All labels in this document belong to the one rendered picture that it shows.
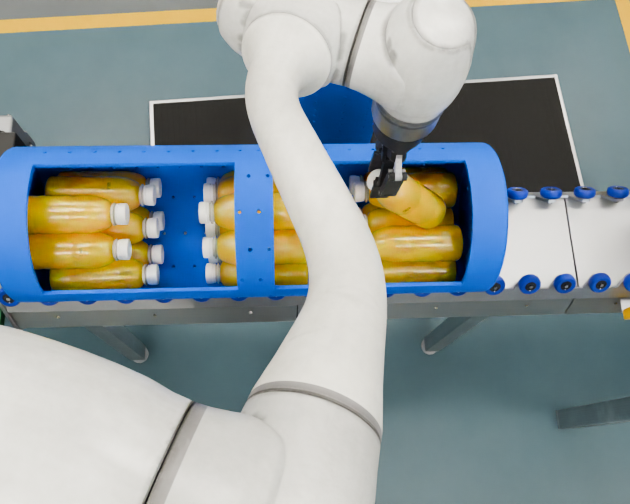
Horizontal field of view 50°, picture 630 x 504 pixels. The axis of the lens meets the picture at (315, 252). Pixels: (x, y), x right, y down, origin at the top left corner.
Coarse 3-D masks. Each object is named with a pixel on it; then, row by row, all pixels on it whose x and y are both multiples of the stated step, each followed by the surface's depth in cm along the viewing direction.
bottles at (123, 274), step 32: (160, 192) 133; (352, 192) 134; (128, 224) 126; (160, 224) 134; (384, 224) 129; (448, 224) 129; (160, 256) 132; (64, 288) 124; (96, 288) 125; (128, 288) 126
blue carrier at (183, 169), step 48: (336, 144) 124; (432, 144) 124; (480, 144) 125; (0, 192) 111; (192, 192) 138; (240, 192) 114; (480, 192) 116; (0, 240) 111; (144, 240) 139; (192, 240) 139; (240, 240) 113; (480, 240) 116; (48, 288) 131; (144, 288) 120; (192, 288) 120; (240, 288) 120; (288, 288) 121; (432, 288) 124; (480, 288) 125
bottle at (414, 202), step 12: (408, 180) 113; (408, 192) 113; (420, 192) 116; (432, 192) 121; (384, 204) 114; (396, 204) 113; (408, 204) 114; (420, 204) 116; (432, 204) 119; (444, 204) 123; (408, 216) 118; (420, 216) 119; (432, 216) 121; (444, 216) 123
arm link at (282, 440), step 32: (192, 416) 41; (224, 416) 42; (256, 416) 44; (288, 416) 43; (320, 416) 43; (352, 416) 44; (192, 448) 38; (224, 448) 39; (256, 448) 40; (288, 448) 41; (320, 448) 41; (352, 448) 43; (160, 480) 37; (192, 480) 37; (224, 480) 38; (256, 480) 39; (288, 480) 40; (320, 480) 40; (352, 480) 41
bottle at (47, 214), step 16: (32, 208) 116; (48, 208) 117; (64, 208) 117; (80, 208) 117; (96, 208) 117; (112, 208) 119; (32, 224) 117; (48, 224) 117; (64, 224) 117; (80, 224) 117; (96, 224) 118
